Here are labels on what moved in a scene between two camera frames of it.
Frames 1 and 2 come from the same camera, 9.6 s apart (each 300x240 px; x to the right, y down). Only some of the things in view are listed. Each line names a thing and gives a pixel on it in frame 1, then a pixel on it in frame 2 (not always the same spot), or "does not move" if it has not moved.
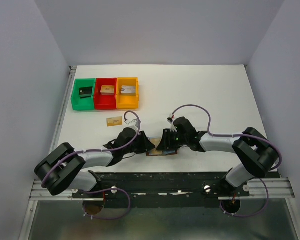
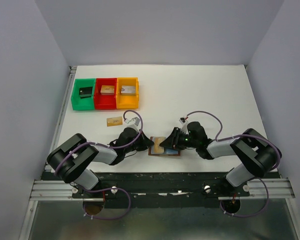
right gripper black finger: x=163 y=144 to x=172 y=140
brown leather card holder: x=155 y=141 does not move
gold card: x=115 y=121 does not move
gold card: x=155 y=141 does not move
